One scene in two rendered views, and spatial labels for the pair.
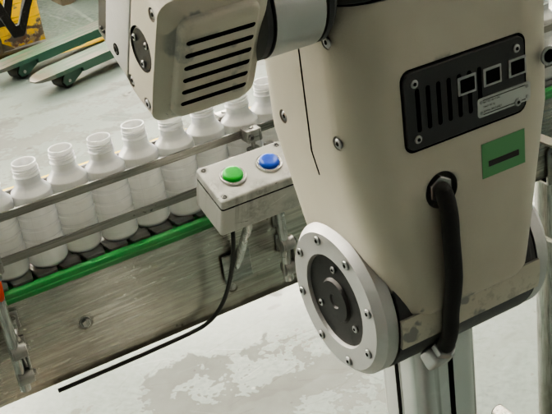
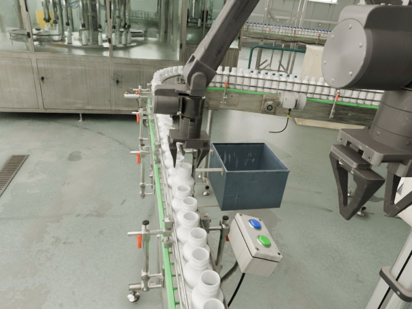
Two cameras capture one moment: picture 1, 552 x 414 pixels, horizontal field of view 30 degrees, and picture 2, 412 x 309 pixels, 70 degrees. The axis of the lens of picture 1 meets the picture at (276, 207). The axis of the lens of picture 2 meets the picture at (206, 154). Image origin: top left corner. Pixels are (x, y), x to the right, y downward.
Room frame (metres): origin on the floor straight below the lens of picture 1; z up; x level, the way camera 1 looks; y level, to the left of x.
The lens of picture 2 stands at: (1.38, 0.62, 1.60)
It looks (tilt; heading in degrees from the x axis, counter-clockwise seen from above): 27 degrees down; 282
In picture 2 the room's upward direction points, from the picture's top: 6 degrees clockwise
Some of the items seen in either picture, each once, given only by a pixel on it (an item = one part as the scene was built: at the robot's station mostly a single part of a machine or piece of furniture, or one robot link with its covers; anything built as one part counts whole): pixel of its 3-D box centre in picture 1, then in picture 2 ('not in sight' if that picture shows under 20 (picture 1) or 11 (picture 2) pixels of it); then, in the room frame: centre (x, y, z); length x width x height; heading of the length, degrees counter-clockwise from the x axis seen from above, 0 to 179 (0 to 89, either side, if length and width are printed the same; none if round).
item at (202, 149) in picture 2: not in sight; (194, 152); (1.57, -0.08, 1.24); 0.07 x 0.07 x 0.09; 26
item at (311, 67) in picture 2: not in sight; (334, 88); (0.44, -4.61, 0.59); 1.10 x 0.62 x 1.18; 8
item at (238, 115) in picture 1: (242, 140); (187, 227); (1.54, 0.04, 1.08); 0.06 x 0.06 x 0.17
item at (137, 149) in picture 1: (142, 172); (196, 283); (1.46, 0.20, 1.08); 0.06 x 0.06 x 0.17
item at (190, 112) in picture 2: not in sight; (190, 105); (1.58, -0.07, 1.37); 0.07 x 0.06 x 0.07; 25
